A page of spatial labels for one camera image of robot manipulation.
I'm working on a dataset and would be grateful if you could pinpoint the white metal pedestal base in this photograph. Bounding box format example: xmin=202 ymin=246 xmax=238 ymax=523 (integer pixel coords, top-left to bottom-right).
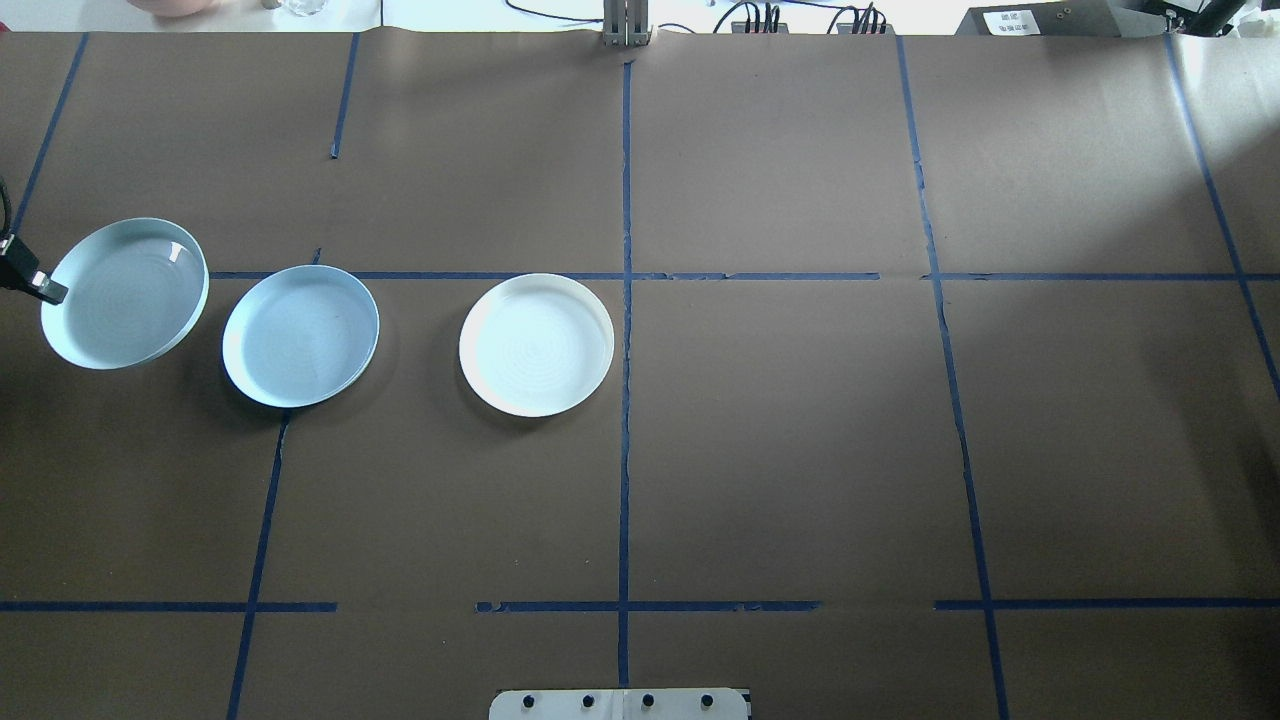
xmin=488 ymin=687 xmax=754 ymax=720

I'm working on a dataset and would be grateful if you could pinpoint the thin black background cable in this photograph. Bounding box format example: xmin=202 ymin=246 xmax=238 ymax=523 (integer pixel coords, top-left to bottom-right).
xmin=504 ymin=0 xmax=603 ymax=25

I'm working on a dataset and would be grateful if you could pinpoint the black power strip with plugs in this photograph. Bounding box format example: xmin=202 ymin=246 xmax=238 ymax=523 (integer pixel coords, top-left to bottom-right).
xmin=827 ymin=3 xmax=892 ymax=35
xmin=714 ymin=2 xmax=792 ymax=35

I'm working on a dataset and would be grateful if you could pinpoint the grey metal post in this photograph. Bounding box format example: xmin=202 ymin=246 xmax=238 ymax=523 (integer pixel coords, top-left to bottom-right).
xmin=599 ymin=0 xmax=654 ymax=50

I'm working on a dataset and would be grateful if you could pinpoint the white round plate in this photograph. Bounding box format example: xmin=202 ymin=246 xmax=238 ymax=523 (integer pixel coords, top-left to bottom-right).
xmin=458 ymin=273 xmax=617 ymax=419

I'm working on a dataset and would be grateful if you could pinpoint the black box with white label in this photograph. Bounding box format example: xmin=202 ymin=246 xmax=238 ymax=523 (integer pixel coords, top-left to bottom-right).
xmin=954 ymin=0 xmax=1173 ymax=38

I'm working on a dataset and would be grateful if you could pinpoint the light blue round plate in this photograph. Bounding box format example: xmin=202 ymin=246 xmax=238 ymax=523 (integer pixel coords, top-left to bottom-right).
xmin=40 ymin=217 xmax=211 ymax=372
xmin=221 ymin=264 xmax=382 ymax=410

